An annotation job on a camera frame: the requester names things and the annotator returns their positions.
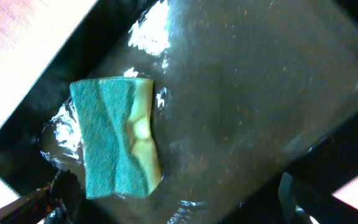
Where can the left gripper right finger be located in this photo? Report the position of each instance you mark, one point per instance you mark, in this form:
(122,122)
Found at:
(301,202)

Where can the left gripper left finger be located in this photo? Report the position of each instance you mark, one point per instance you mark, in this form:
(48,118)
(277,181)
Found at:
(57,202)

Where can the green yellow sponge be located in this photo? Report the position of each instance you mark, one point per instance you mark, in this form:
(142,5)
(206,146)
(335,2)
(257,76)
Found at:
(119,152)

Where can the black rectangular water tray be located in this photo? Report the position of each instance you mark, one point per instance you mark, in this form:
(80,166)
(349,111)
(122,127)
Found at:
(244,91)

